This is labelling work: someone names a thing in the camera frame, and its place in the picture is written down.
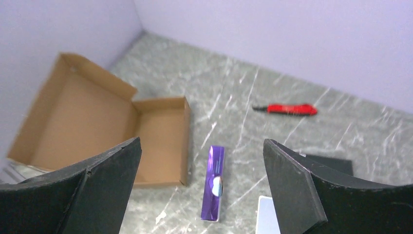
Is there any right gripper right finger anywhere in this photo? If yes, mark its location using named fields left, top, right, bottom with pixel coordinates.
left=263, top=139, right=413, bottom=234

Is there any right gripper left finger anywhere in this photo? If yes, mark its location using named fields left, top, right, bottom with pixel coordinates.
left=0, top=137, right=142, bottom=234

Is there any brown cardboard express box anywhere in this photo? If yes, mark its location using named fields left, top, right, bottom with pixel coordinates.
left=7, top=53, right=191, bottom=187

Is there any red utility knife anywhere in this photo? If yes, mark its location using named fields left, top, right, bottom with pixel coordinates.
left=252, top=103, right=318, bottom=116

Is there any purple rectangular product box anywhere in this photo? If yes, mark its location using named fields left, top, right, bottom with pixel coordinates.
left=201, top=145, right=225, bottom=222

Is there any black flat rectangular box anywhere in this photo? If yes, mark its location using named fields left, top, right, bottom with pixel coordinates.
left=300, top=153, right=354, bottom=176

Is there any white rounded power bank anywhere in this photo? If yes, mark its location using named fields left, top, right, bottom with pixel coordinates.
left=255, top=195, right=281, bottom=234

